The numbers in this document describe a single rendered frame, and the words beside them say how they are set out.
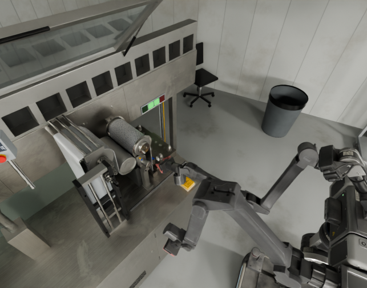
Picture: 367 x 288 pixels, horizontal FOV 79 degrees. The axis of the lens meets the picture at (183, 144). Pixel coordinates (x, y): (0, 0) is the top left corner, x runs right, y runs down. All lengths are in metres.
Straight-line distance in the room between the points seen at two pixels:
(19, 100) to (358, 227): 1.42
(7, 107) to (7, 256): 0.83
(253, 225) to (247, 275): 1.43
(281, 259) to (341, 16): 3.08
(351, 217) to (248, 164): 2.09
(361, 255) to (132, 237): 1.07
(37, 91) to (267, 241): 1.14
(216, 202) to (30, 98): 0.98
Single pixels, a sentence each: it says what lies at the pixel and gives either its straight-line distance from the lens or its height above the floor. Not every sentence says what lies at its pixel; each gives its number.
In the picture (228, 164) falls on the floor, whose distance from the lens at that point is 2.90.
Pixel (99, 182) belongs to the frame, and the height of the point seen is 1.34.
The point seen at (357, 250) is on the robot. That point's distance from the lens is 0.92.
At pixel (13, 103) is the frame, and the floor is 1.61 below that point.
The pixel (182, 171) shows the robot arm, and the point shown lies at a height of 1.20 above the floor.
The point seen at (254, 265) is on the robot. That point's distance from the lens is 2.11.
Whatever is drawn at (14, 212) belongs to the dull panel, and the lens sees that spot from 1.65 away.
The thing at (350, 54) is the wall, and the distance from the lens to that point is 3.68.
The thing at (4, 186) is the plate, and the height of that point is 1.22.
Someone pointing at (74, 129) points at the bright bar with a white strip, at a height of 1.44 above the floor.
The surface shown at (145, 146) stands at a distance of 1.34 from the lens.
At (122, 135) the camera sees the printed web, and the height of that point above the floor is 1.30.
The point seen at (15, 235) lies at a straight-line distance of 1.37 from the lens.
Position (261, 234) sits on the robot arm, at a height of 1.59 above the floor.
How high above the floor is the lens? 2.23
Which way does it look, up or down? 47 degrees down
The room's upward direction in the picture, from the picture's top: 2 degrees clockwise
